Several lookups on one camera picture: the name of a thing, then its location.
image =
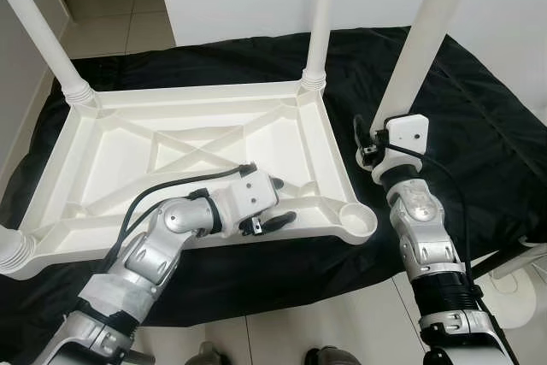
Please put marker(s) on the white plastic table top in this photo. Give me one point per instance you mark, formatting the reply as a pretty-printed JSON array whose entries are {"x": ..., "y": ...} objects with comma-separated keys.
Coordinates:
[{"x": 102, "y": 151}]

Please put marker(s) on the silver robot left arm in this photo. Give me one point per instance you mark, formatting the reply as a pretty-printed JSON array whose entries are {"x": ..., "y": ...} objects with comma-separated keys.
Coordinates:
[{"x": 154, "y": 245}]

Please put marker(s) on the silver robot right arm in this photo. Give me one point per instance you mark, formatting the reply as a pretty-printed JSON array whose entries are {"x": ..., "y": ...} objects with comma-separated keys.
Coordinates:
[{"x": 423, "y": 228}]

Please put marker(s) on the black cloth table cover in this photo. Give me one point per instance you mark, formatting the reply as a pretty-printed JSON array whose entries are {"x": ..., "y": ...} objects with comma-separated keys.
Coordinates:
[{"x": 479, "y": 100}]

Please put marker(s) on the grey robot left foot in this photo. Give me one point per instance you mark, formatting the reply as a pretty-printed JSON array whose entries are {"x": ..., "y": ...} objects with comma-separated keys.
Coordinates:
[{"x": 209, "y": 355}]

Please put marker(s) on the grey robot foot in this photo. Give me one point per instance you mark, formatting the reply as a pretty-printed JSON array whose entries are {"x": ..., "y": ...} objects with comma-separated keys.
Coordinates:
[
  {"x": 333, "y": 356},
  {"x": 209, "y": 355}
]

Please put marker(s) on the grey robot right foot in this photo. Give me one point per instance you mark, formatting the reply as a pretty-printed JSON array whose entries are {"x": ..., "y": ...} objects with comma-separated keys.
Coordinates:
[{"x": 333, "y": 356}]

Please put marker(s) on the black metal table leg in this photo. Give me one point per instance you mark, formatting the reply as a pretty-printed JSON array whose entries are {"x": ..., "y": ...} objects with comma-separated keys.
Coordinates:
[
  {"x": 504, "y": 260},
  {"x": 141, "y": 355}
]

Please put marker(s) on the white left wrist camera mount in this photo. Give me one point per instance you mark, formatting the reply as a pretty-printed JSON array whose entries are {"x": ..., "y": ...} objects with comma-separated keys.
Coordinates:
[{"x": 252, "y": 194}]

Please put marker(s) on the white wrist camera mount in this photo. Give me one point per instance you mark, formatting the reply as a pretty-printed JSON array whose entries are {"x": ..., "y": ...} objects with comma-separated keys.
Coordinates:
[
  {"x": 408, "y": 132},
  {"x": 252, "y": 194}
]

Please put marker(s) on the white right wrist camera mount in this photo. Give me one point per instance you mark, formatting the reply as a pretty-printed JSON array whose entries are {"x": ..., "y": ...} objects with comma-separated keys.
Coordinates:
[{"x": 408, "y": 132}]

